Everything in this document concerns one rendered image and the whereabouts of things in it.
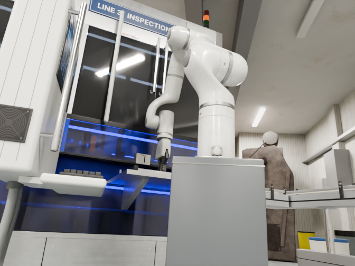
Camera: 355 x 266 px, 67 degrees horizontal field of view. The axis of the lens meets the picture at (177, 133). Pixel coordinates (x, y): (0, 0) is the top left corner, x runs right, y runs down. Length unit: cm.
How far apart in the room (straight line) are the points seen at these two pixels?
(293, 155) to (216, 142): 812
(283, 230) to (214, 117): 605
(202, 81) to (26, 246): 109
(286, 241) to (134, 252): 552
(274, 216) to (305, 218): 203
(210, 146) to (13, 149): 60
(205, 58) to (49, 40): 56
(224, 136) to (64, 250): 100
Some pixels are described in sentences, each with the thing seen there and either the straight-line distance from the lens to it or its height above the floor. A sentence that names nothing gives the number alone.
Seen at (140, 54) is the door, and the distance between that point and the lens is 186.
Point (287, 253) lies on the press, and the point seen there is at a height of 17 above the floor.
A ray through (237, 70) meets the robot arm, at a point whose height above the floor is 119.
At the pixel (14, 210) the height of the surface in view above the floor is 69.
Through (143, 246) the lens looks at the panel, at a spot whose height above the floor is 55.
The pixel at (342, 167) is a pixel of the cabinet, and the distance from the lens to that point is 663.
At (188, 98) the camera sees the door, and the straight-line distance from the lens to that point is 185.
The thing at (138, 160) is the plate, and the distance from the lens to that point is 158.
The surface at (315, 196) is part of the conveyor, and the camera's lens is 217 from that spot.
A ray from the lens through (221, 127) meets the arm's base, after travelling 85.
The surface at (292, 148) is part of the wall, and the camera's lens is 896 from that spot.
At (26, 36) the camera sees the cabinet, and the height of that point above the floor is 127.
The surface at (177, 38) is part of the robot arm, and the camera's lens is 130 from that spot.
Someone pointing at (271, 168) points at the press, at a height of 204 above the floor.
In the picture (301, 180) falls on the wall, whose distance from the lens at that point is 882.
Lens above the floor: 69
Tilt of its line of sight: 18 degrees up
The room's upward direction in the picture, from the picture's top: 4 degrees clockwise
